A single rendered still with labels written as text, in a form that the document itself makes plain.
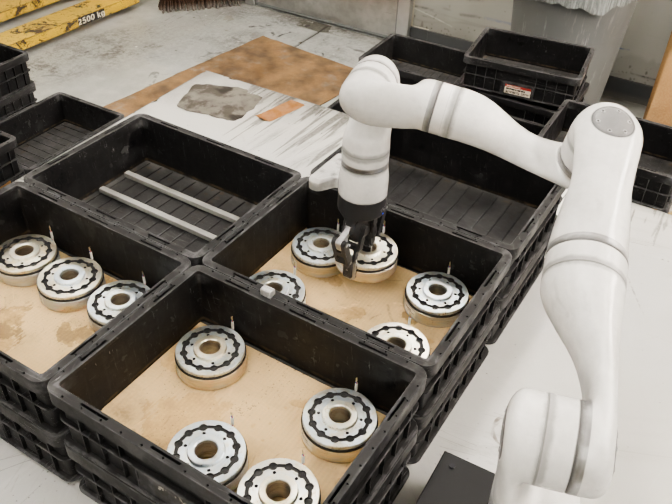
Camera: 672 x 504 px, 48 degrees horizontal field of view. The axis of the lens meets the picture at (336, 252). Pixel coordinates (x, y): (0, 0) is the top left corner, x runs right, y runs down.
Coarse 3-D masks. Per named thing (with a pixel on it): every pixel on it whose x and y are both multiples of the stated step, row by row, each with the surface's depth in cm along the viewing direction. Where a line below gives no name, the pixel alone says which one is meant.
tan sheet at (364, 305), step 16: (288, 256) 131; (256, 272) 128; (400, 272) 129; (320, 288) 125; (336, 288) 125; (352, 288) 125; (368, 288) 126; (384, 288) 126; (400, 288) 126; (320, 304) 122; (336, 304) 122; (352, 304) 122; (368, 304) 122; (384, 304) 123; (400, 304) 123; (352, 320) 119; (368, 320) 119; (384, 320) 120; (400, 320) 120; (432, 336) 117
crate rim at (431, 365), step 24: (288, 192) 129; (336, 192) 130; (264, 216) 124; (408, 216) 125; (480, 240) 120; (216, 264) 113; (504, 264) 116; (480, 288) 111; (312, 312) 106; (360, 336) 103; (456, 336) 103; (432, 360) 100
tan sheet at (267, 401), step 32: (256, 352) 113; (160, 384) 108; (256, 384) 108; (288, 384) 108; (320, 384) 109; (128, 416) 103; (160, 416) 103; (192, 416) 103; (224, 416) 104; (256, 416) 104; (288, 416) 104; (384, 416) 104; (256, 448) 100; (288, 448) 100; (320, 480) 96
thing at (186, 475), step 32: (128, 320) 103; (320, 320) 105; (96, 352) 99; (384, 352) 100; (416, 384) 96; (96, 416) 90; (128, 448) 89; (160, 448) 87; (192, 480) 84; (352, 480) 85
